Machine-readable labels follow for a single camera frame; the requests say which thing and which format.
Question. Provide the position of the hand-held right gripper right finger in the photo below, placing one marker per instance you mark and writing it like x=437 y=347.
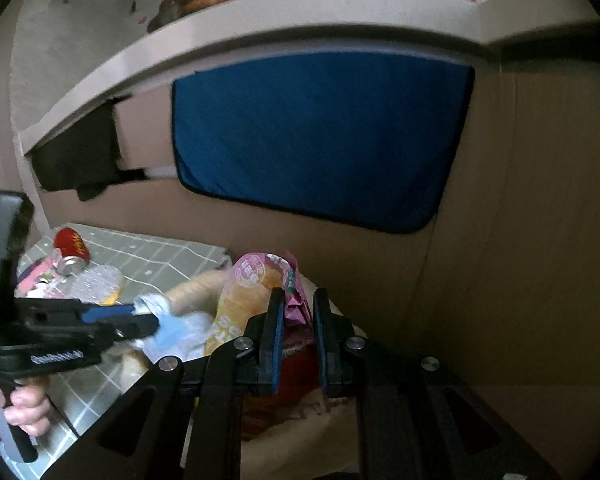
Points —
x=321 y=340

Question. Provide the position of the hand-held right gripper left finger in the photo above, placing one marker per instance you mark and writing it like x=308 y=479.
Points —
x=275 y=340

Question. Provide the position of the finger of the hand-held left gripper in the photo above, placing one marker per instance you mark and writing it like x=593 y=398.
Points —
x=135 y=327
x=107 y=313

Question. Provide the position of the red patterned paper cup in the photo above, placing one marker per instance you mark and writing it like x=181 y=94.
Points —
x=297 y=365

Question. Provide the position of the white and blue wrapper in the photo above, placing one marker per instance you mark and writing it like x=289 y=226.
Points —
x=180 y=327

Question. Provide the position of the pink orange snack packet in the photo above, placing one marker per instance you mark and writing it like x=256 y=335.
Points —
x=245 y=305

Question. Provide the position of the red soda can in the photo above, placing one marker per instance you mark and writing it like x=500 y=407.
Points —
x=70 y=247

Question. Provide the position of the pink white wrapper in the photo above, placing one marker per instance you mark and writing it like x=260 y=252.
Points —
x=40 y=275

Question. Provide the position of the person's left hand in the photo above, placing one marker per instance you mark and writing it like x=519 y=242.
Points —
x=30 y=410

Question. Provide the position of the grey checked tablecloth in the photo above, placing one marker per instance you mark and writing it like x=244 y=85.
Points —
x=145 y=255

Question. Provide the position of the black cloth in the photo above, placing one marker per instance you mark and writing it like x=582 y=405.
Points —
x=75 y=160

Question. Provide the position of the blue towel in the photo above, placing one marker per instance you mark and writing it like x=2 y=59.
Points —
x=320 y=140

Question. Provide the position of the brown cardboard panel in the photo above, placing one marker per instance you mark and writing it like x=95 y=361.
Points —
x=530 y=210

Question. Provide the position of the grey kitchen countertop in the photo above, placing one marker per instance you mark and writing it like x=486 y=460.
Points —
x=280 y=25

